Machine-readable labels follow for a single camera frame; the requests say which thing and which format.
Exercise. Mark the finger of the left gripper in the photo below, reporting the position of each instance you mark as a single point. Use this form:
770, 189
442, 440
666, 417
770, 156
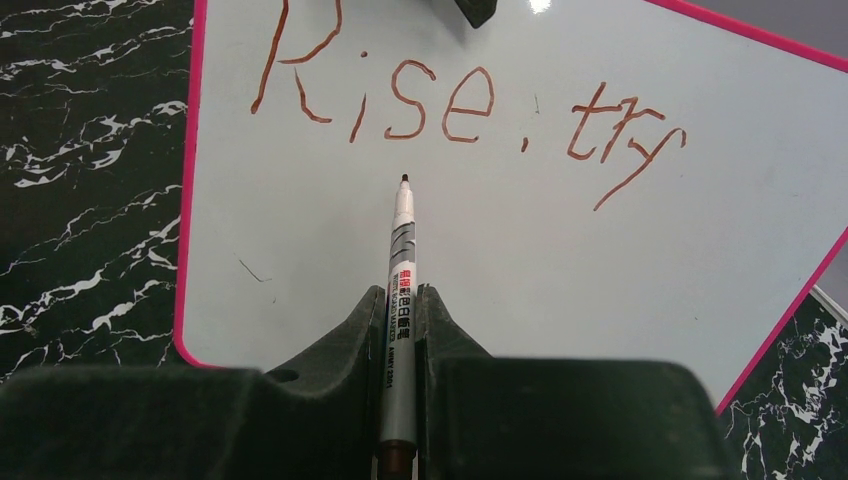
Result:
477, 12

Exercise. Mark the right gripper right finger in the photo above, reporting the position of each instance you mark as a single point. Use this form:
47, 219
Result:
487, 417

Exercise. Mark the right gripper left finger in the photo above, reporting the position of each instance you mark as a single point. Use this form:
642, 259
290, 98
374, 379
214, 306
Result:
312, 417

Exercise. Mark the white whiteboard marker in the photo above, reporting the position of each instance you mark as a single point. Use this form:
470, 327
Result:
397, 439

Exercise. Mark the pink framed whiteboard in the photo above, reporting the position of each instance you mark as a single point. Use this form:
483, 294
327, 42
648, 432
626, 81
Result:
605, 179

